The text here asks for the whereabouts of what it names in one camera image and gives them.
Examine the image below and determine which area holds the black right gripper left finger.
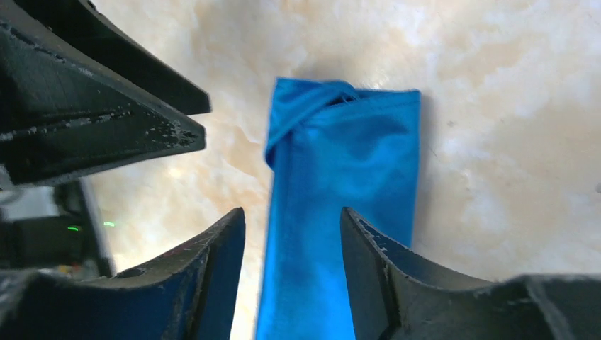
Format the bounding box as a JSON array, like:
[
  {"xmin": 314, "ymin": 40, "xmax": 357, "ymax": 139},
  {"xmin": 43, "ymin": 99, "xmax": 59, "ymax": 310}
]
[{"xmin": 1, "ymin": 208, "xmax": 245, "ymax": 339}]

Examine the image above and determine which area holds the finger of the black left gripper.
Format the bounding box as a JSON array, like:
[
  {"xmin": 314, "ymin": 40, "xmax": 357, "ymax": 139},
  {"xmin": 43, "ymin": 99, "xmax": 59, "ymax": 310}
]
[
  {"xmin": 1, "ymin": 18, "xmax": 206, "ymax": 186},
  {"xmin": 16, "ymin": 0, "xmax": 211, "ymax": 115}
]

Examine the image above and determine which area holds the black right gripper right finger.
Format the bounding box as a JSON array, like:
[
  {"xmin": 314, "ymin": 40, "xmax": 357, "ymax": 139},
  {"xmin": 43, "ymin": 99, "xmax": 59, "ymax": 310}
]
[{"xmin": 340, "ymin": 208, "xmax": 600, "ymax": 339}]

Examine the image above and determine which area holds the blue cloth napkin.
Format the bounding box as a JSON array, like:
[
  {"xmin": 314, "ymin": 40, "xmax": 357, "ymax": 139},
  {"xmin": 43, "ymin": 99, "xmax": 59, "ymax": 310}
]
[{"xmin": 255, "ymin": 78, "xmax": 421, "ymax": 339}]

